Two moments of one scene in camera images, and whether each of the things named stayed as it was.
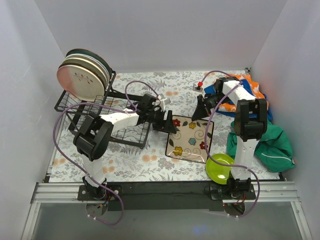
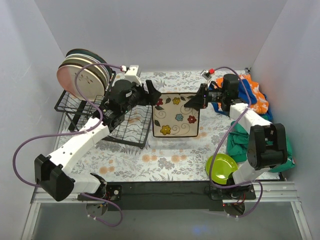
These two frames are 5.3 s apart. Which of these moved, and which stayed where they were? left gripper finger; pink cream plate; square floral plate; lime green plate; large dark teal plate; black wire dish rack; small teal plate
Moved: left gripper finger; square floral plate; small teal plate
Stayed: pink cream plate; lime green plate; black wire dish rack; large dark teal plate
